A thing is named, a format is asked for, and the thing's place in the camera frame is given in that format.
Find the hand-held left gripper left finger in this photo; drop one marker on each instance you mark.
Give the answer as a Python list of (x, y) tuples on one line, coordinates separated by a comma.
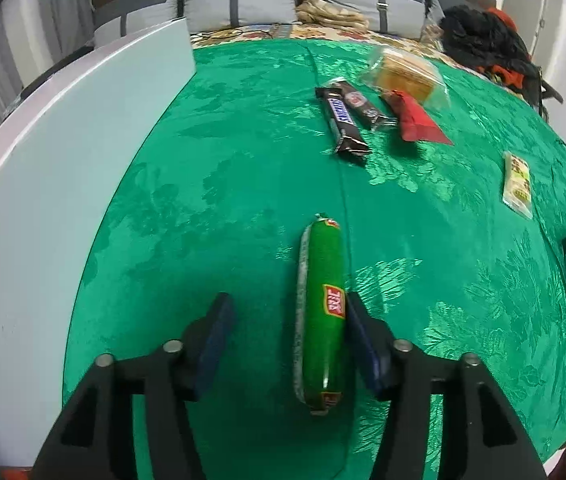
[(215, 345)]

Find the white cardboard box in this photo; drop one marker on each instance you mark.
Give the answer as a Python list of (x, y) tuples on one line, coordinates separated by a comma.
[(38, 210)]

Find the brown chocolate bar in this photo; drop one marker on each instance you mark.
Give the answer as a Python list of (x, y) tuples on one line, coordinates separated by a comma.
[(343, 120)]

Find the colourful floral bedsheet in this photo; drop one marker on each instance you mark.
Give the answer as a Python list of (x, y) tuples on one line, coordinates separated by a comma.
[(243, 34)]

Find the yellow cake packet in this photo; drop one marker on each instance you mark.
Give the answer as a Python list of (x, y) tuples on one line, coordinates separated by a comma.
[(518, 185)]

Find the clear bread packet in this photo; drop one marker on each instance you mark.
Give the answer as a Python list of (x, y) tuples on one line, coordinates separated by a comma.
[(408, 72)]

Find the dark brown snack packet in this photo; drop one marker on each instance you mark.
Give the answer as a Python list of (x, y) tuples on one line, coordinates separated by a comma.
[(363, 105)]

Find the green snack packet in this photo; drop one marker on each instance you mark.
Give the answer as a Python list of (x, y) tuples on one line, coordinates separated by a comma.
[(323, 320)]

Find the red snack packet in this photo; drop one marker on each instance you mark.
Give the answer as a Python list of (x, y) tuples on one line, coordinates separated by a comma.
[(415, 120)]

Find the beige folded cloth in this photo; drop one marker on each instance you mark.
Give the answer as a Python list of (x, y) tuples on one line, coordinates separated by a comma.
[(330, 12)]

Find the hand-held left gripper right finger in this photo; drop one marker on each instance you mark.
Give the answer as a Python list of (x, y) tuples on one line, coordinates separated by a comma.
[(363, 345)]

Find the black and orange bag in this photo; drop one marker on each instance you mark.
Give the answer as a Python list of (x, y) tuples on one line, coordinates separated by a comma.
[(478, 40)]

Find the red cloth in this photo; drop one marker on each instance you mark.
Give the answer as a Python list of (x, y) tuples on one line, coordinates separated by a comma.
[(505, 17)]

